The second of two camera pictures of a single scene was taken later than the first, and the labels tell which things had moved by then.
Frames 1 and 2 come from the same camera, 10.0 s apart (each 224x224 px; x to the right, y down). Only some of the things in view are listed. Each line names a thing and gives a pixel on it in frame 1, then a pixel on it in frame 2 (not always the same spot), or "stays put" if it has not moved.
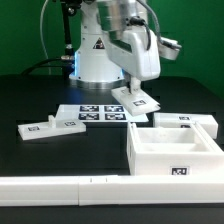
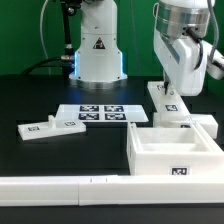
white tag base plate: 98,113 stays put
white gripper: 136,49 to 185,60
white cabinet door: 136,104 to 168,103
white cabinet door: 50,129 stays put
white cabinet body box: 173,151 stays put
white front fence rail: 95,190 stays put
